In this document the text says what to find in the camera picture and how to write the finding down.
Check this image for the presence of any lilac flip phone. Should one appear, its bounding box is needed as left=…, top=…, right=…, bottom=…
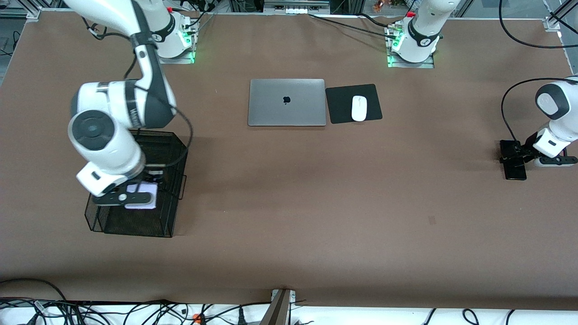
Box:
left=124, top=181, right=159, bottom=211

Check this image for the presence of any long black smartphone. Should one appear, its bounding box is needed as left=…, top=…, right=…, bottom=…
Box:
left=499, top=140, right=529, bottom=181

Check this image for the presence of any silver closed laptop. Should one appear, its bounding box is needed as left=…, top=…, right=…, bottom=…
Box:
left=247, top=79, right=326, bottom=127

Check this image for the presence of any white computer mouse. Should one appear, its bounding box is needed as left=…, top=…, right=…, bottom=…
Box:
left=351, top=95, right=368, bottom=122

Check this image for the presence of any black mouse pad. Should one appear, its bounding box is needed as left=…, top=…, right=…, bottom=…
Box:
left=325, top=84, right=383, bottom=124

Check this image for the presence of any grey power strip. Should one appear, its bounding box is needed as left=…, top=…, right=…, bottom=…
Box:
left=264, top=0, right=331, bottom=15

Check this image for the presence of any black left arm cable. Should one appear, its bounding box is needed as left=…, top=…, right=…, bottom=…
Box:
left=498, top=0, right=578, bottom=148

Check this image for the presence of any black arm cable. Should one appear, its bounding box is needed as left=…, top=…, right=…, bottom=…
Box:
left=81, top=16, right=195, bottom=170
left=498, top=0, right=578, bottom=148

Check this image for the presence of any black wire mesh basket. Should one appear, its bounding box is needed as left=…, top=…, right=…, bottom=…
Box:
left=85, top=129, right=189, bottom=238

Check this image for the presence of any black right camera mount bracket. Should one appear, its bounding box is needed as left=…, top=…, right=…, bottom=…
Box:
left=92, top=182, right=132, bottom=207

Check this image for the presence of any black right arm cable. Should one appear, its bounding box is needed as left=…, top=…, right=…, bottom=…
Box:
left=81, top=16, right=195, bottom=170

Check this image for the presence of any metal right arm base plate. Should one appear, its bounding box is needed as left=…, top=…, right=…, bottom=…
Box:
left=156, top=44, right=196, bottom=65

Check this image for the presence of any aluminium frame rail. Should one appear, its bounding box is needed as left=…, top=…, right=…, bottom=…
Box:
left=543, top=0, right=578, bottom=77

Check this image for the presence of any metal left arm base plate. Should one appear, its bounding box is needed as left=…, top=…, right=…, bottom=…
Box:
left=387, top=26, right=435, bottom=69

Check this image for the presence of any black looped floor cable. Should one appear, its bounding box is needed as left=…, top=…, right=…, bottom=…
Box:
left=0, top=278, right=69, bottom=302

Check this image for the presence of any aluminium table edge bracket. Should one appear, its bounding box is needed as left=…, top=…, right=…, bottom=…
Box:
left=260, top=289, right=297, bottom=325

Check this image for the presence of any black cable on table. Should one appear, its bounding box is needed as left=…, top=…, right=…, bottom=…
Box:
left=308, top=13, right=399, bottom=39

